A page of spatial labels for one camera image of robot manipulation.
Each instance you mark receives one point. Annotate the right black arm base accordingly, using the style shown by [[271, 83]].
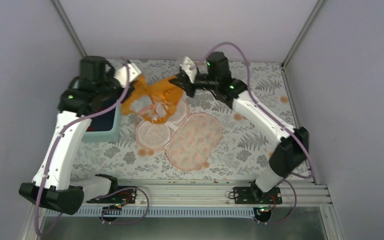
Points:
[[262, 203]]

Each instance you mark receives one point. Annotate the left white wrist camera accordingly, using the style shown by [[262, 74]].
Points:
[[127, 74]]

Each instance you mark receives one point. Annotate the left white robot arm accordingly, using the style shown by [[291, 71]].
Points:
[[51, 187]]

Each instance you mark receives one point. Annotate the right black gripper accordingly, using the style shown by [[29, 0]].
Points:
[[182, 78]]

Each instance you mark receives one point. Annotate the light blue plastic bin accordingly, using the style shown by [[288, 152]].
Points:
[[104, 128]]

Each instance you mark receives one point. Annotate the peach floral mesh laundry bag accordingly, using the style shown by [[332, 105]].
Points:
[[186, 138]]

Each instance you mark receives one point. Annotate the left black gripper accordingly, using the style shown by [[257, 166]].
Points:
[[129, 88]]

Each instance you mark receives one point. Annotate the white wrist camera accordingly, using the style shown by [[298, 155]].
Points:
[[127, 74], [188, 67]]

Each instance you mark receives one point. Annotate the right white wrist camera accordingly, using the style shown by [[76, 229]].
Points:
[[188, 67]]

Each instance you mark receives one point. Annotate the aluminium front rail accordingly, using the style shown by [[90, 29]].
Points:
[[214, 193]]

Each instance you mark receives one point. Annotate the floral patterned table mat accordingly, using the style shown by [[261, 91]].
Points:
[[242, 153]]

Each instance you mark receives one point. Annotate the orange lace bra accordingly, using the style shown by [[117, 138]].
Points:
[[164, 97]]

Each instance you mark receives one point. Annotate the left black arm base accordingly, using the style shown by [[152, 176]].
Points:
[[115, 201]]

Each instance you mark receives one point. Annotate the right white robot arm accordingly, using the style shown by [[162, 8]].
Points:
[[292, 144]]

